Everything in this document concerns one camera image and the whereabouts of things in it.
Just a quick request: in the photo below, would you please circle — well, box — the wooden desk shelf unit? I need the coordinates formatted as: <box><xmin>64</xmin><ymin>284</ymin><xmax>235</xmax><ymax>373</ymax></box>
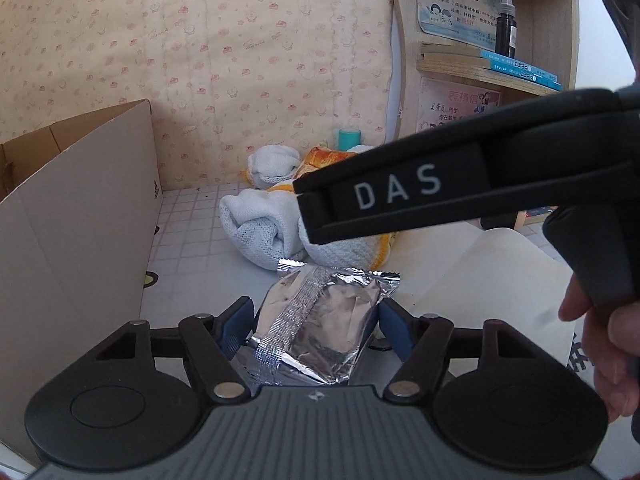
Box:
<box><xmin>386</xmin><ymin>0</ymin><xmax>586</xmax><ymax>226</ymax></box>

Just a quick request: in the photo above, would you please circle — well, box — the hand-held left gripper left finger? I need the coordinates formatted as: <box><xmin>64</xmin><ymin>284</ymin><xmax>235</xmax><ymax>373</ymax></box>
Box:
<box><xmin>75</xmin><ymin>296</ymin><xmax>252</xmax><ymax>405</ymax></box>

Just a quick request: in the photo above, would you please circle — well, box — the shiny foil snack packet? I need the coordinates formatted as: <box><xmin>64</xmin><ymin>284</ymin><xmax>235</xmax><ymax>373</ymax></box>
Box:
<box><xmin>235</xmin><ymin>256</ymin><xmax>402</xmax><ymax>387</ymax></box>

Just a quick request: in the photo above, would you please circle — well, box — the blue spine book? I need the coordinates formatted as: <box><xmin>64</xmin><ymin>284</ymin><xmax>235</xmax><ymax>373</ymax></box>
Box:
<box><xmin>420</xmin><ymin>42</ymin><xmax>547</xmax><ymax>72</ymax></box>
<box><xmin>417</xmin><ymin>57</ymin><xmax>562</xmax><ymax>93</ymax></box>

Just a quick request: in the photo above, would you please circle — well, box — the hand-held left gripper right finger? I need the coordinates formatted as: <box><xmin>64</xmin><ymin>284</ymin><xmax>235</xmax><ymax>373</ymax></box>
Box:
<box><xmin>378</xmin><ymin>297</ymin><xmax>553</xmax><ymax>403</ymax></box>

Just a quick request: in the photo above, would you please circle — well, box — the person's right hand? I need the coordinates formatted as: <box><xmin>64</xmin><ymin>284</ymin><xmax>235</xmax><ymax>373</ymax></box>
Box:
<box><xmin>559</xmin><ymin>260</ymin><xmax>640</xmax><ymax>423</ymax></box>

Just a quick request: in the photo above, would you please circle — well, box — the dark cloth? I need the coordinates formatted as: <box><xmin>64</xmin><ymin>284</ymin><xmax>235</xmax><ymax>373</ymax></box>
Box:
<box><xmin>589</xmin><ymin>0</ymin><xmax>640</xmax><ymax>88</ymax></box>

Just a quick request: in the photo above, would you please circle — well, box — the pink cartoon poster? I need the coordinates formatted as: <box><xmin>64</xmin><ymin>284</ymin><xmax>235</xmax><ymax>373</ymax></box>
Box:
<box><xmin>419</xmin><ymin>76</ymin><xmax>502</xmax><ymax>134</ymax></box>

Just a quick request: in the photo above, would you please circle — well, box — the blue cartoon poster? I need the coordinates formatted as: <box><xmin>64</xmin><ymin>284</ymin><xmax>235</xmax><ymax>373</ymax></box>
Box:
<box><xmin>416</xmin><ymin>0</ymin><xmax>506</xmax><ymax>44</ymax></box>

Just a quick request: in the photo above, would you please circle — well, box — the cardboard box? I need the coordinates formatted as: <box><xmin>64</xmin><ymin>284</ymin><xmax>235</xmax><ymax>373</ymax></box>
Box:
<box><xmin>0</xmin><ymin>99</ymin><xmax>163</xmax><ymax>461</ymax></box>

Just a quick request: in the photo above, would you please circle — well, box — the white cable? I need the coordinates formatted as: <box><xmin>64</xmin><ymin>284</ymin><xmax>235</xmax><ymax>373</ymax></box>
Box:
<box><xmin>390</xmin><ymin>0</ymin><xmax>407</xmax><ymax>143</ymax></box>

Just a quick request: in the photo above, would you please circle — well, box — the white towel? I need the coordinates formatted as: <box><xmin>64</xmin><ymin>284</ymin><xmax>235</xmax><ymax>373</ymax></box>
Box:
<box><xmin>299</xmin><ymin>232</ymin><xmax>397</xmax><ymax>268</ymax></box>
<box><xmin>246</xmin><ymin>144</ymin><xmax>305</xmax><ymax>190</ymax></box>
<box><xmin>220</xmin><ymin>187</ymin><xmax>307</xmax><ymax>272</ymax></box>

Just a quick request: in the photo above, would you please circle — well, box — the black ink bottle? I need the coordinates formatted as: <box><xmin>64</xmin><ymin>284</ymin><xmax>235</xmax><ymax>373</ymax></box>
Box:
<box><xmin>495</xmin><ymin>0</ymin><xmax>519</xmax><ymax>60</ymax></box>

